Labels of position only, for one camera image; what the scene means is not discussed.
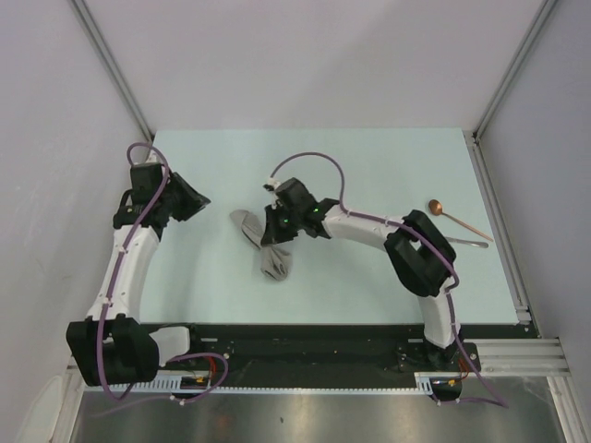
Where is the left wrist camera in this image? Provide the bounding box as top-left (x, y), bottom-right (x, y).
top-left (141, 150), bottom-right (162, 165)

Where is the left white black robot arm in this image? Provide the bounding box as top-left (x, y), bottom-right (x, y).
top-left (66, 162), bottom-right (210, 387)

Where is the silver butter knife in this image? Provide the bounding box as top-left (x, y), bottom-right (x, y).
top-left (445, 236), bottom-right (489, 248)

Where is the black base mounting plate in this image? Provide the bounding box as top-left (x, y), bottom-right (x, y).
top-left (156, 324), bottom-right (539, 399)

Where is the white slotted cable duct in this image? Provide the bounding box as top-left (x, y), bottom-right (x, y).
top-left (110, 372), bottom-right (435, 396)

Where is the aluminium frame post right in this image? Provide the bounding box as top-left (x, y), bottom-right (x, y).
top-left (472, 0), bottom-right (560, 142)

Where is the aluminium frame post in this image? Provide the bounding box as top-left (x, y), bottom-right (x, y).
top-left (67, 0), bottom-right (154, 141)
top-left (472, 0), bottom-right (560, 142)

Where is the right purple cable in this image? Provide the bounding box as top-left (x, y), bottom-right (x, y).
top-left (267, 152), bottom-right (509, 409)

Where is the aluminium frame rail right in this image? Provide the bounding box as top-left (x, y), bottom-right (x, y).
top-left (464, 131), bottom-right (536, 326)

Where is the copper spoon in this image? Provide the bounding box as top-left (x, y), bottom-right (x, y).
top-left (428, 199), bottom-right (494, 242)

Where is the grey cloth napkin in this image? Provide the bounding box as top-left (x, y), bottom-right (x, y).
top-left (229, 210), bottom-right (293, 281)

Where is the aluminium frame post left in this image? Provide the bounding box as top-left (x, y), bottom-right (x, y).
top-left (67, 0), bottom-right (154, 141)

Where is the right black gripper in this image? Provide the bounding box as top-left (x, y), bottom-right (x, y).
top-left (262, 204), bottom-right (302, 247)

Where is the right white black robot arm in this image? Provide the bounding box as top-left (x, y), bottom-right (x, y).
top-left (261, 178), bottom-right (464, 371)

